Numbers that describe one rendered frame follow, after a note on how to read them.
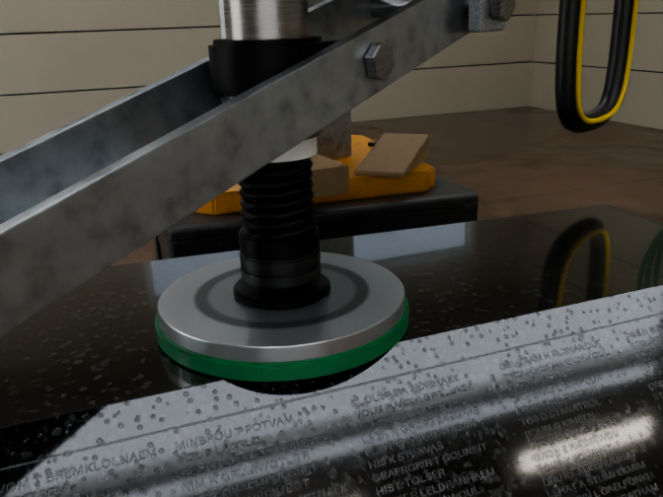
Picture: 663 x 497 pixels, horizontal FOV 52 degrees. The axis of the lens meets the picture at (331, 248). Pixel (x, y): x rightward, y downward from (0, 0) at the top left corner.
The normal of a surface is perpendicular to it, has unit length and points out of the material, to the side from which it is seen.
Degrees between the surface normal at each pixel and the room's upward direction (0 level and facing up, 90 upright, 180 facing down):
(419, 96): 90
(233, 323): 0
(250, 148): 90
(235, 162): 90
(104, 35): 90
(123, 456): 45
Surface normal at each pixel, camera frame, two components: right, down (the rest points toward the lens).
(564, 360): 0.24, -0.47
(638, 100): -0.93, 0.15
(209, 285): -0.03, -0.95
